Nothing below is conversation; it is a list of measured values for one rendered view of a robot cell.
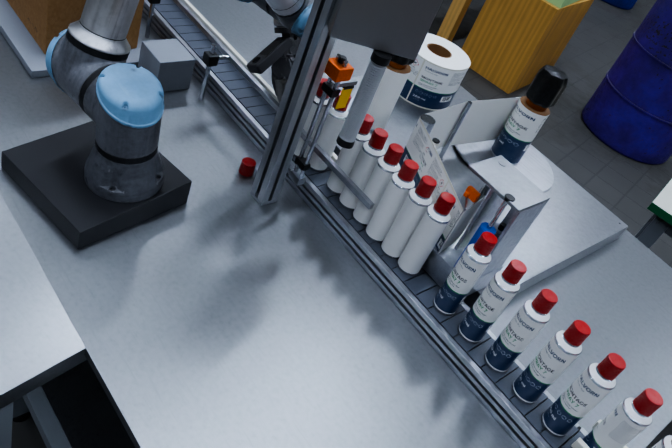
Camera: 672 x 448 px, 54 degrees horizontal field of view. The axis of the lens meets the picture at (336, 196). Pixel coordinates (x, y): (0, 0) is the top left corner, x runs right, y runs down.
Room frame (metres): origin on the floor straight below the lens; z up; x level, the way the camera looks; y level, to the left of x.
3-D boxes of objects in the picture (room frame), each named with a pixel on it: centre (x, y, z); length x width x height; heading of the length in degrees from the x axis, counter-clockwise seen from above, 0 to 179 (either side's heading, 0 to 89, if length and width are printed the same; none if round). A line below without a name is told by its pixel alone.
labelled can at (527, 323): (0.93, -0.42, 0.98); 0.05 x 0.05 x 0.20
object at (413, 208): (1.11, -0.16, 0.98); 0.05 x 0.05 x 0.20
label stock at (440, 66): (1.87, -0.11, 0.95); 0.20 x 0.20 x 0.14
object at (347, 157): (1.24, 0.01, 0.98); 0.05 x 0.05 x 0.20
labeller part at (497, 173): (1.13, -0.30, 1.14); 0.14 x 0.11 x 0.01; 54
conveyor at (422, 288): (1.30, 0.10, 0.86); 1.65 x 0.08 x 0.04; 54
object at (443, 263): (1.13, -0.30, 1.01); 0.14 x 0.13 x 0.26; 54
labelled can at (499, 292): (0.97, -0.36, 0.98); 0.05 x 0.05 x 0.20
